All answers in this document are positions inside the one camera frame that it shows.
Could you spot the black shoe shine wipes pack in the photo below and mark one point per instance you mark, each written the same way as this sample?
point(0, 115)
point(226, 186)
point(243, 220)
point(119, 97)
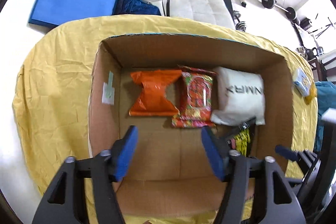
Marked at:
point(241, 137)

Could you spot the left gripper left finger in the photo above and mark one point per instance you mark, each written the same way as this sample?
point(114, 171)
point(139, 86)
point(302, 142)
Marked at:
point(122, 153)

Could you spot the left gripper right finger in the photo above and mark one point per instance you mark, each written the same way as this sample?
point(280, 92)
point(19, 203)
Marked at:
point(216, 149)

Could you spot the white foam pouch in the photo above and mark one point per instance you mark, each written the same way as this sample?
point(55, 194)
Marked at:
point(240, 98)

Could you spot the small dumbbell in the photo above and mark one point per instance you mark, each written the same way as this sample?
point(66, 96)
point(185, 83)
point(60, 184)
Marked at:
point(240, 25)

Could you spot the dark blue jacket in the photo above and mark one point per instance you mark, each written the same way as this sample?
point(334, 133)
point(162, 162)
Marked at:
point(135, 7)

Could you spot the light blue tissue pack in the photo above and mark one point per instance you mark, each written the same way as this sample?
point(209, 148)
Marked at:
point(302, 82)

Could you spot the red floral snack pack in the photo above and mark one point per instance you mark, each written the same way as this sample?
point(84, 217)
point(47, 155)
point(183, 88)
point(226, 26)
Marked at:
point(195, 106)

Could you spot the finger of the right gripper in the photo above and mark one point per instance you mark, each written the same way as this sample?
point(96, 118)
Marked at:
point(287, 153)

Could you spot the yellow tablecloth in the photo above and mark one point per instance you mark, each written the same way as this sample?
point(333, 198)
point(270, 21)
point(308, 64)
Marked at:
point(51, 106)

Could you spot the orange snack bag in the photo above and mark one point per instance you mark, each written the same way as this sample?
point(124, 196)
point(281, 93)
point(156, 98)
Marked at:
point(152, 100)

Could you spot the yellow snack bag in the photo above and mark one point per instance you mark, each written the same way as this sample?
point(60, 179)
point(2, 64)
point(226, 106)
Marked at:
point(312, 94)

